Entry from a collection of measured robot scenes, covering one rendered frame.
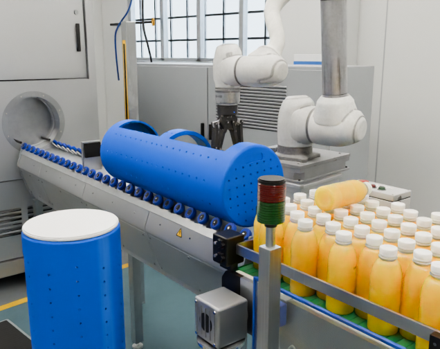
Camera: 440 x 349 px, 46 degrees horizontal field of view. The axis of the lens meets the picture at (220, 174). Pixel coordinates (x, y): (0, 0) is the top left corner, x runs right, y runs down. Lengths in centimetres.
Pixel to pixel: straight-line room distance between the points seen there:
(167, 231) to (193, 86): 222
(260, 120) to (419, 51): 145
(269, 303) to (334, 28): 122
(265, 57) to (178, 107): 252
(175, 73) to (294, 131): 212
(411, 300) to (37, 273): 98
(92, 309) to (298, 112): 118
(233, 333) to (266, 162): 59
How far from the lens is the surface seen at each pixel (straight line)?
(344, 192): 149
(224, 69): 184
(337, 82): 215
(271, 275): 121
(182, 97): 417
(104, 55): 734
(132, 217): 223
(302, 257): 139
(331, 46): 213
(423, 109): 440
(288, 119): 226
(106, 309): 161
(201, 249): 184
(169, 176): 191
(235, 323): 150
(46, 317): 162
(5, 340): 290
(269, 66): 173
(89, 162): 282
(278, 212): 115
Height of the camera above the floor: 153
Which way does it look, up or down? 13 degrees down
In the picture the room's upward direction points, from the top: straight up
